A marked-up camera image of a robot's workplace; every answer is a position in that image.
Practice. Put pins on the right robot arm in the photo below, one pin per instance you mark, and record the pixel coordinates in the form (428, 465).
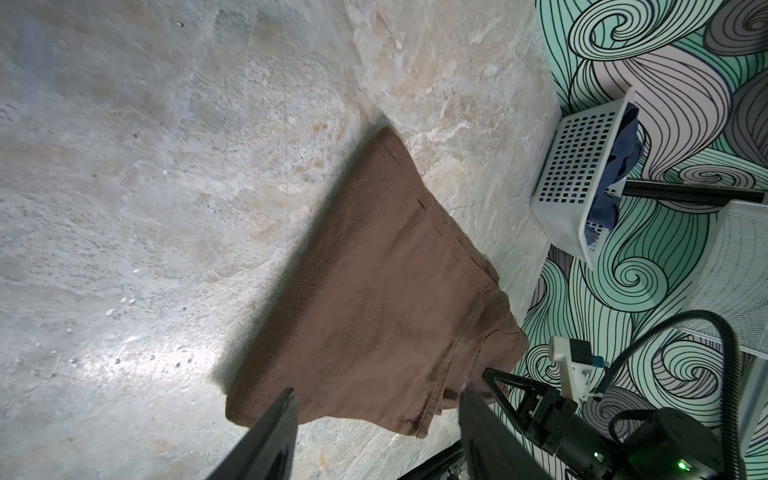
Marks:
(663, 443)

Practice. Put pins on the clear acrylic wall holder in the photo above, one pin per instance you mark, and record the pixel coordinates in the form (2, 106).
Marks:
(731, 277)

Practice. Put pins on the white plastic laundry basket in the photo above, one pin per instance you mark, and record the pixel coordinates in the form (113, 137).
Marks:
(571, 174)

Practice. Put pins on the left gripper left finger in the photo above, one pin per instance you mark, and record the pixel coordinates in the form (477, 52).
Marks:
(266, 451)

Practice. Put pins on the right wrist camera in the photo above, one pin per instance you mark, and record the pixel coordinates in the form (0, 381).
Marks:
(576, 363)

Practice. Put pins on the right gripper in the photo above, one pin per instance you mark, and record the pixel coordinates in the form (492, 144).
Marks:
(552, 424)

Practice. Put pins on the blue denim trousers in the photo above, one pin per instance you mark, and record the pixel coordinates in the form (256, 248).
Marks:
(625, 153)

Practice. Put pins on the brown corduroy trousers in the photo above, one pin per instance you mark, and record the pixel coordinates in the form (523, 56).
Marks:
(390, 311)

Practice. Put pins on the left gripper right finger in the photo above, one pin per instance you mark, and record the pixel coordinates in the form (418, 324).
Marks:
(490, 449)

